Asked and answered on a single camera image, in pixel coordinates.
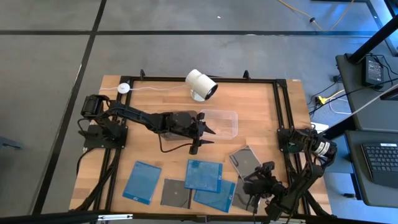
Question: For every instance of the black keyboard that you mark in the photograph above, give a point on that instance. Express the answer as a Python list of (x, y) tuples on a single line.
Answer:
[(382, 161)]

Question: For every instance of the grey desk top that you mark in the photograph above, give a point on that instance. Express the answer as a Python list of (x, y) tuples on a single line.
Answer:
[(357, 174), (367, 112)]

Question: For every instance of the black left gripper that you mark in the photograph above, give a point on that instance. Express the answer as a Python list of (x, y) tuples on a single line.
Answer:
[(180, 123)]

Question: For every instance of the dark grey floor object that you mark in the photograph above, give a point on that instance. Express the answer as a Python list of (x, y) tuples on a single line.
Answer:
[(9, 143)]

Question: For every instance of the white round puck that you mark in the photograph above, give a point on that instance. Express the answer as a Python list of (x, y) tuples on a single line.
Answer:
[(123, 88)]

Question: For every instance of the short black slanted bar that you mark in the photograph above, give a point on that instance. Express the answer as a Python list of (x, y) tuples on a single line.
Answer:
[(339, 127)]

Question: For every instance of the black power adapter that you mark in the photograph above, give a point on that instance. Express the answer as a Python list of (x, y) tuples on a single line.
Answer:
[(373, 70)]

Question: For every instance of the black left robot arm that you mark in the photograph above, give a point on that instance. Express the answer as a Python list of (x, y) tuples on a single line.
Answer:
[(133, 113)]

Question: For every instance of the black aluminium table frame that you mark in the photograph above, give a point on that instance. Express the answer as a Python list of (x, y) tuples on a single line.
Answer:
[(202, 79)]

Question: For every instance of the yellow plug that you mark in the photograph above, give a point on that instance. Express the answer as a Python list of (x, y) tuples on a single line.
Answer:
[(321, 100)]

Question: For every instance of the black jewel case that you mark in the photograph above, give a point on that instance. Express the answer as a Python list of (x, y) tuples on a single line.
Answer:
[(239, 199), (174, 193), (244, 160)]

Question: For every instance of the thick black slanted pole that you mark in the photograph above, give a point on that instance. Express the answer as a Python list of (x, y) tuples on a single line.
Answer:
[(373, 40)]

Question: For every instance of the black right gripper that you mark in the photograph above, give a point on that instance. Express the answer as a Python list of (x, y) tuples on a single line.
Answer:
[(262, 186)]

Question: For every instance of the small black camera box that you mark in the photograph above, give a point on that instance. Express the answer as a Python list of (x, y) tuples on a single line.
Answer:
[(201, 219)]

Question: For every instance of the clear plastic container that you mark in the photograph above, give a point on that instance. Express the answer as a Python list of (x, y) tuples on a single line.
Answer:
[(224, 124)]

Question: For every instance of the light grey thin rod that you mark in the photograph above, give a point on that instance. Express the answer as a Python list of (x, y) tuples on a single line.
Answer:
[(373, 99)]

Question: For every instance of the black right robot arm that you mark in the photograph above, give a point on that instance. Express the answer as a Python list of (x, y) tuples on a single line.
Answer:
[(298, 186)]

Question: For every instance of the white flat box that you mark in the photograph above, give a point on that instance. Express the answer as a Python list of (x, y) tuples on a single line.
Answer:
[(320, 127)]

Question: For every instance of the blue disc case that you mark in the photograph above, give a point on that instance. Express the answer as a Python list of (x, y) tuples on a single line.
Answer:
[(217, 200), (203, 175), (142, 182)]

